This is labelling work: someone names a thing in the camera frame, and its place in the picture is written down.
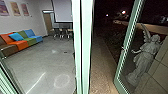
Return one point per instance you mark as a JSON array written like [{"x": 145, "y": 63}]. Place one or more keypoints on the green framed glass door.
[{"x": 81, "y": 50}]

